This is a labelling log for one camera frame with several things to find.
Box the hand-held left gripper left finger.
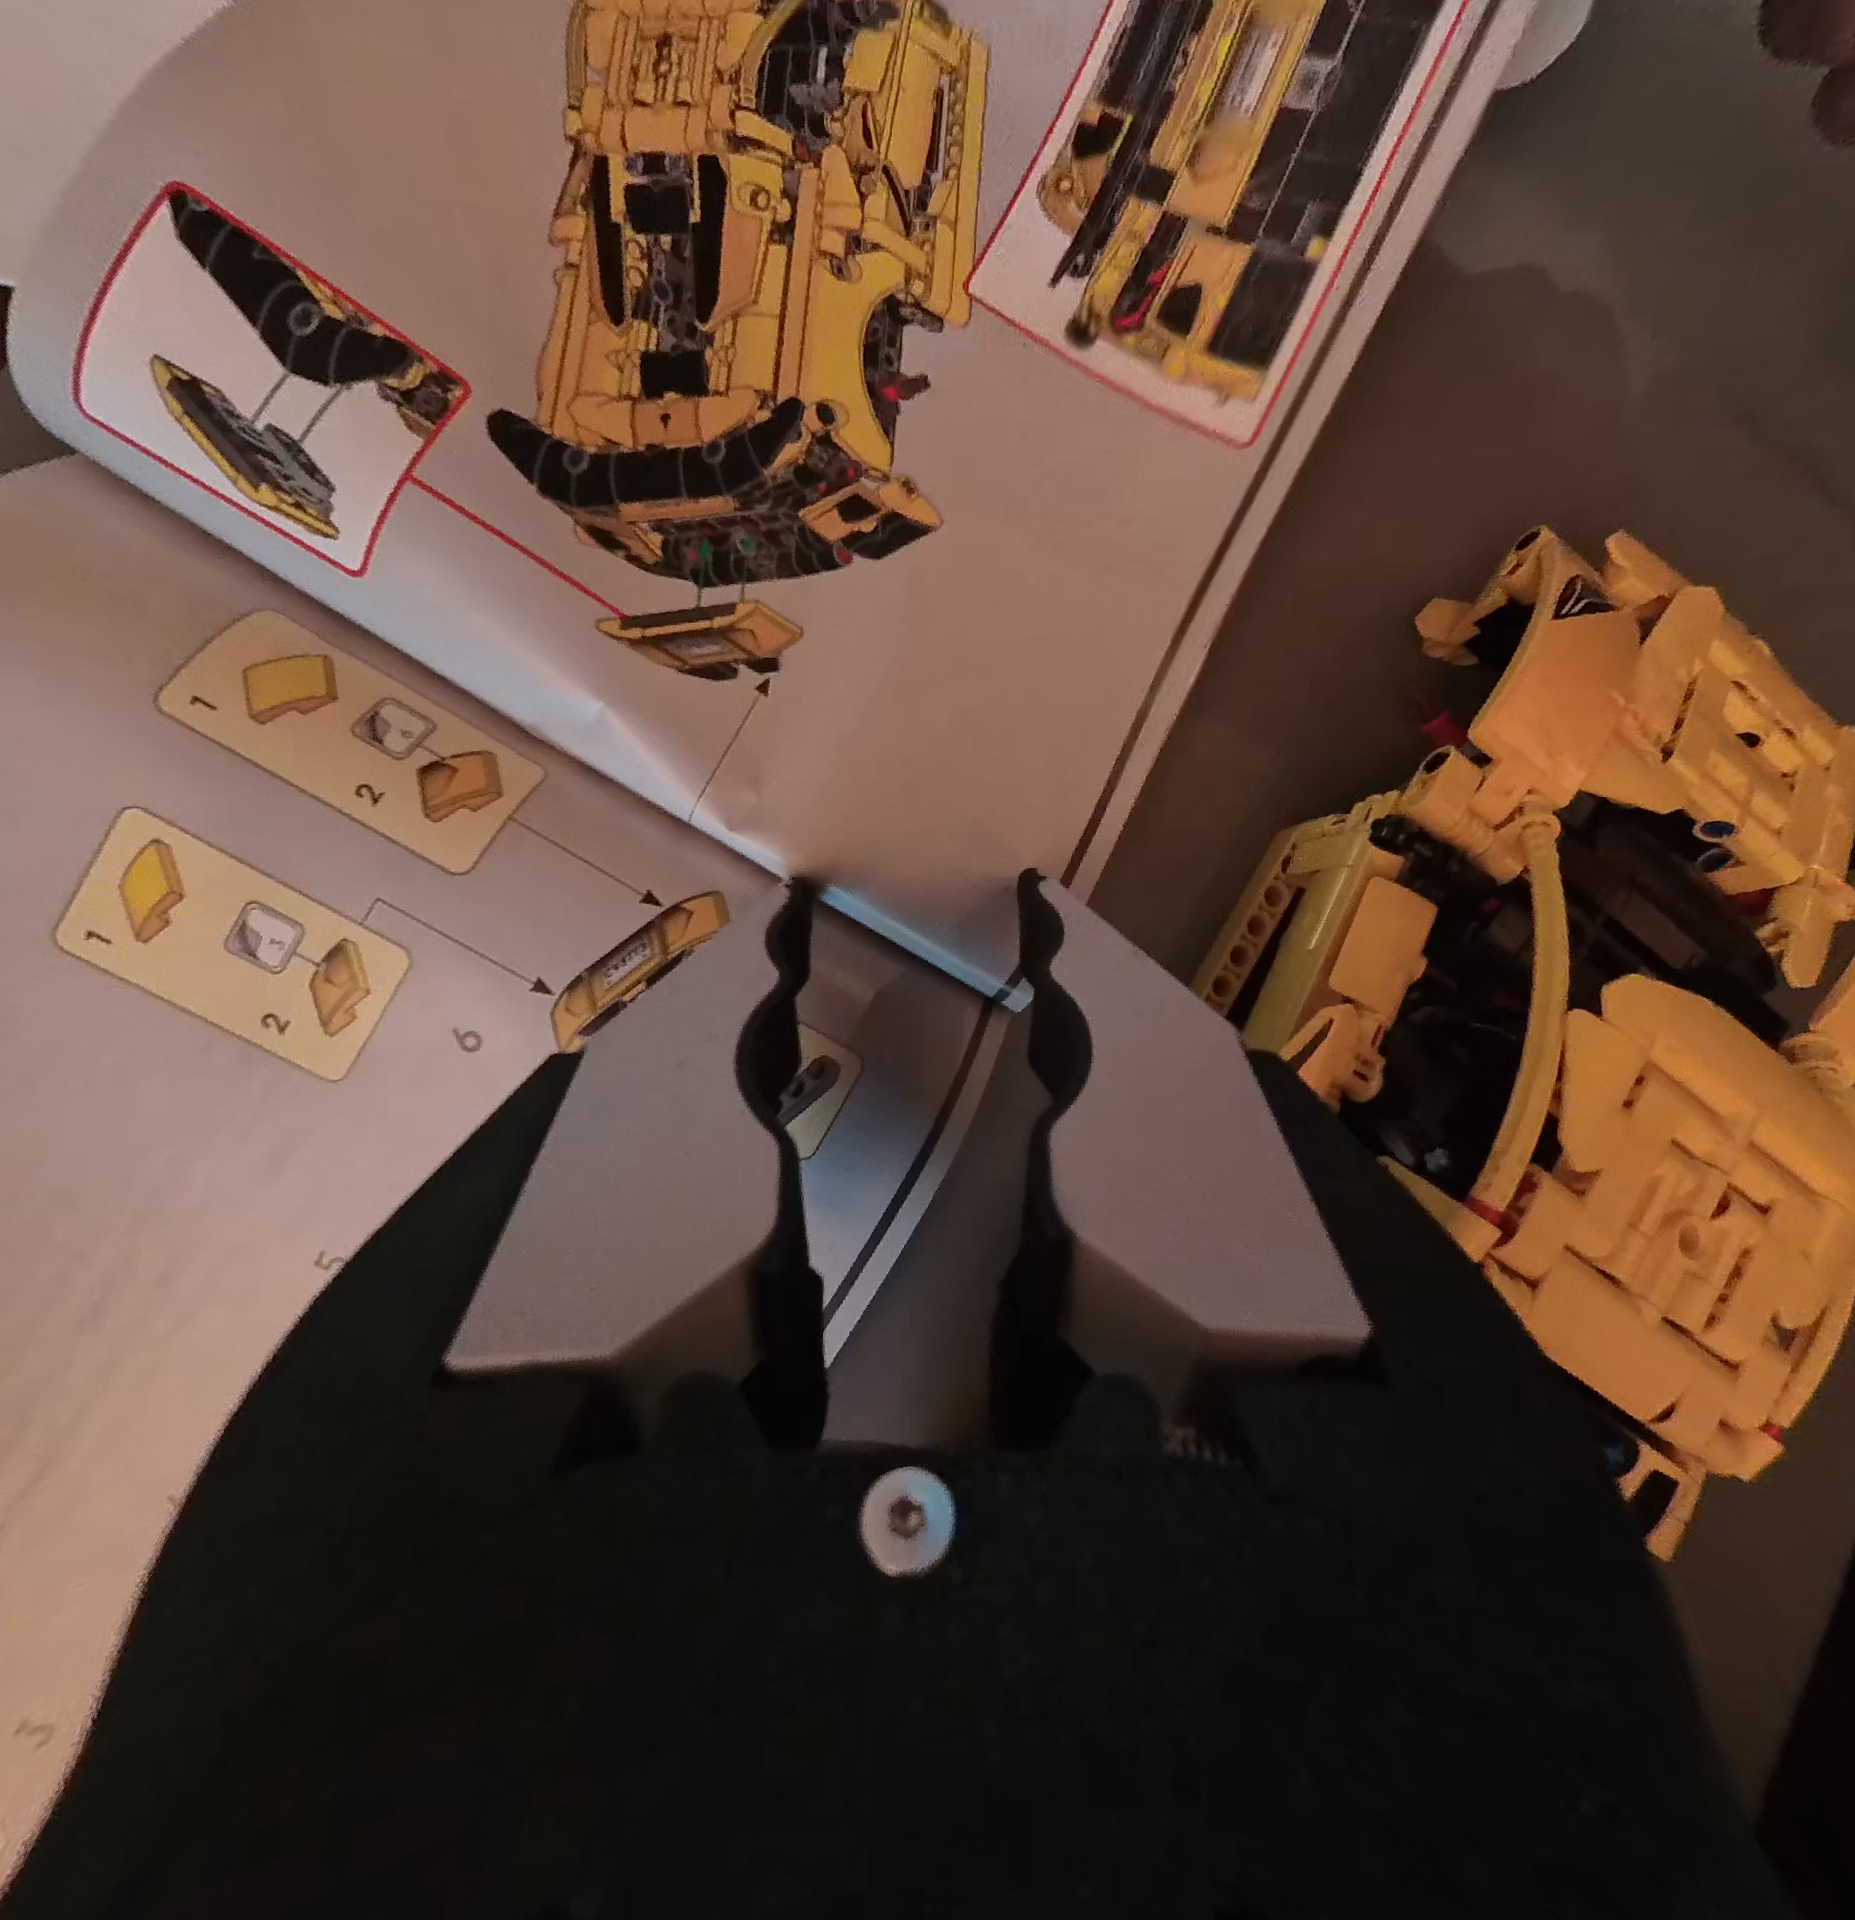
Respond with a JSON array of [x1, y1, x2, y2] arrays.
[[443, 883, 832, 1449]]

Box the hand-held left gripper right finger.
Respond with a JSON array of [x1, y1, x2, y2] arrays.
[[991, 870, 1374, 1449]]

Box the yellow toy brick car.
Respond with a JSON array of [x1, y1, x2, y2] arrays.
[[1195, 524, 1855, 1562]]

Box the grey desk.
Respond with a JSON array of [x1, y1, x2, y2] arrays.
[[822, 0, 1855, 1818]]

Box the person's right hand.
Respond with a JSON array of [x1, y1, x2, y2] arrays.
[[1759, 0, 1855, 148]]

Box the open instruction booklet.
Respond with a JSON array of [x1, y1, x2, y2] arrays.
[[0, 0, 1500, 1861]]

